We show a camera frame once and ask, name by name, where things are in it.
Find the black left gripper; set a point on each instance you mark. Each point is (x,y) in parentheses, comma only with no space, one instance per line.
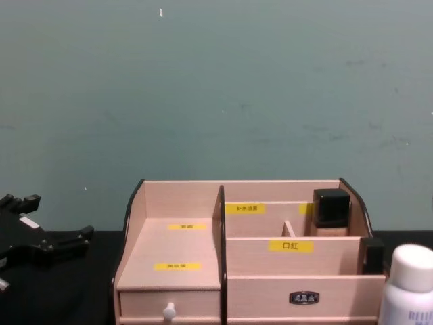
(18,240)

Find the pale wooden organizer drawer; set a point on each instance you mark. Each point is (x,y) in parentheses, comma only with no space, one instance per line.
(142,304)

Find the white round drawer knob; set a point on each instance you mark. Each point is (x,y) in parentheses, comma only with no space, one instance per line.
(168,310)

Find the pale wooden desk organizer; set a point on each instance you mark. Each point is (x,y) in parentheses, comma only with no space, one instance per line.
(297,264)

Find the beige bottle with black cap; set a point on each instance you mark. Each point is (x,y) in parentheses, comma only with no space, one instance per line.
(331,208)

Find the black square lipstick tube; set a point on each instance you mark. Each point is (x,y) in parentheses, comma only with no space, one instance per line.
(373,257)

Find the white plastic bottle, white cap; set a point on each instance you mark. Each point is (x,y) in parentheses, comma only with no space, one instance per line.
(407,287)

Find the plain pale wall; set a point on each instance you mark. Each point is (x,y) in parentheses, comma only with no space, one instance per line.
(216,94)

